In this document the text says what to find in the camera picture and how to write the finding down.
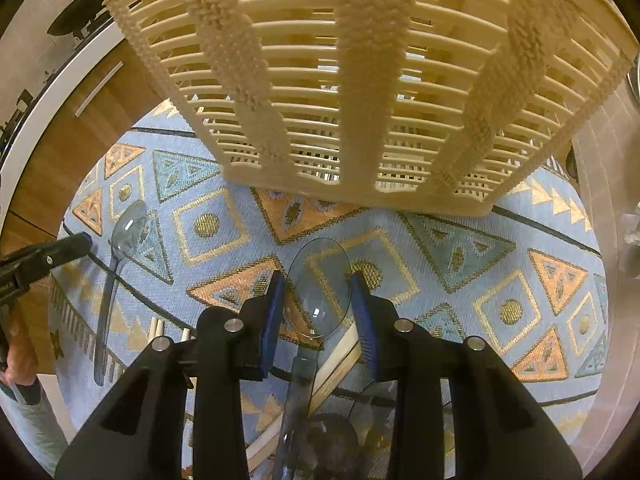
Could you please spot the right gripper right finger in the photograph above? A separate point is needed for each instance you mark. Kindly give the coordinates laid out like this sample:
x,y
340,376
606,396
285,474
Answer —
x,y
500,430

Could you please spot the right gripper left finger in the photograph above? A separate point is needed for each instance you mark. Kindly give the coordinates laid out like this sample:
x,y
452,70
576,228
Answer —
x,y
136,430

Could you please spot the black plastic spoon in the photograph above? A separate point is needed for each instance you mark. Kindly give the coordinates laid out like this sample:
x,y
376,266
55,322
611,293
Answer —
x,y
329,448

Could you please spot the clear plastic spoon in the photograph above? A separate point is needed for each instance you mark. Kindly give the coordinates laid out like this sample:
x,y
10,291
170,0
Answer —
x,y
318,299
124,243

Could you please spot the person's left hand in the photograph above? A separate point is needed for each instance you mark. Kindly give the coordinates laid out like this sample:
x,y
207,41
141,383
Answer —
x,y
22,362

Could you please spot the patterned blue tablecloth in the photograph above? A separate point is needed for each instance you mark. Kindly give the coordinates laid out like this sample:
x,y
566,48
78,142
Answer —
x,y
528,278

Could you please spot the white countertop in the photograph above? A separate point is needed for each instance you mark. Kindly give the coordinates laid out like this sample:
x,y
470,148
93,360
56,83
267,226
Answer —
x,y
47,104

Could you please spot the black wok with lid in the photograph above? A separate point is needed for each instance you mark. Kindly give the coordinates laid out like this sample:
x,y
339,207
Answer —
x,y
78,15

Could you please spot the beige plastic utensil basket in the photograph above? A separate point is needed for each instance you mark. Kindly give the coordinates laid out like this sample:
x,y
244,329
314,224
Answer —
x,y
435,106

